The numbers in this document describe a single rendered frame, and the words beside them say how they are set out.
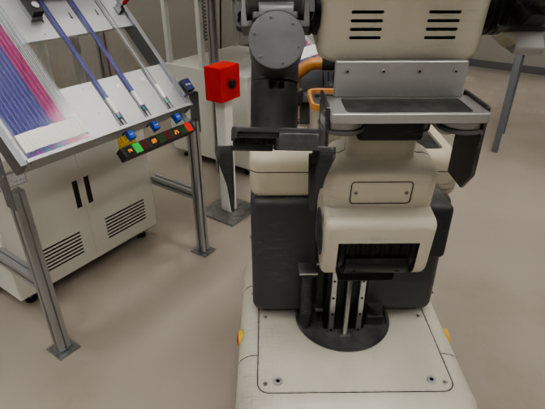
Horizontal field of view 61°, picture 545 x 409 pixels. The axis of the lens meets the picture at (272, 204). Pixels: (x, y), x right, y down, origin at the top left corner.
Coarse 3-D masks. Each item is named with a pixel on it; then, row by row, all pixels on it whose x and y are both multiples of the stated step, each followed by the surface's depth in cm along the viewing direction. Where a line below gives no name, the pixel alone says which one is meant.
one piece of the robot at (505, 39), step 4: (500, 32) 78; (504, 32) 78; (508, 32) 78; (512, 32) 78; (496, 36) 81; (500, 36) 79; (504, 36) 78; (508, 36) 78; (512, 36) 78; (500, 40) 80; (504, 40) 79; (508, 40) 79; (512, 40) 78; (500, 44) 82; (504, 44) 80; (508, 44) 79; (512, 44) 78
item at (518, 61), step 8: (544, 32) 278; (520, 56) 290; (520, 64) 293; (512, 72) 296; (520, 72) 329; (512, 80) 298; (512, 88) 300; (512, 96) 304; (504, 104) 306; (512, 104) 341; (504, 112) 308; (504, 120) 310; (504, 128) 350; (496, 136) 317; (496, 144) 319; (496, 152) 321
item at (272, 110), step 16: (256, 80) 54; (256, 96) 54; (272, 96) 53; (288, 96) 54; (256, 112) 54; (272, 112) 53; (288, 112) 54; (240, 128) 53; (256, 128) 53; (272, 128) 53; (288, 128) 53; (304, 128) 54; (272, 144) 57
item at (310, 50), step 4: (308, 40) 253; (308, 44) 251; (312, 44) 254; (304, 48) 247; (308, 48) 249; (312, 48) 252; (304, 52) 245; (308, 52) 247; (312, 52) 250; (316, 52) 252; (304, 56) 243; (308, 56) 245; (312, 56) 248; (316, 56) 250; (300, 60) 239; (304, 60) 241
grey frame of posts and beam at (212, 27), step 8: (208, 0) 244; (208, 8) 247; (208, 16) 249; (216, 16) 250; (208, 24) 250; (216, 24) 251; (208, 32) 253; (216, 32) 253; (208, 40) 255; (216, 40) 255; (208, 48) 257; (216, 48) 257; (216, 56) 259; (216, 128) 280; (216, 136) 282; (216, 160) 290
